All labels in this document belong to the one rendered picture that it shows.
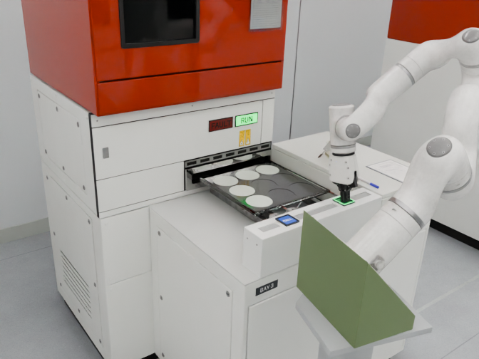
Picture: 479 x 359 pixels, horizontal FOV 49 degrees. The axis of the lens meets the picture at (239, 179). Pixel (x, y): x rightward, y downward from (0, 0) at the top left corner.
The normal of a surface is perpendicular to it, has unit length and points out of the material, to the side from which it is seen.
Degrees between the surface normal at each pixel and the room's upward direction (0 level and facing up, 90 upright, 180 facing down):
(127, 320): 90
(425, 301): 0
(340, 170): 90
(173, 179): 90
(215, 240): 0
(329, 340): 0
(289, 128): 90
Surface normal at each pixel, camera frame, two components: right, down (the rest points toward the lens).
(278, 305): 0.59, 0.34
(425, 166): -0.83, 0.01
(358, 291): -0.91, 0.15
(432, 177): -0.69, 0.18
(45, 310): 0.04, -0.91
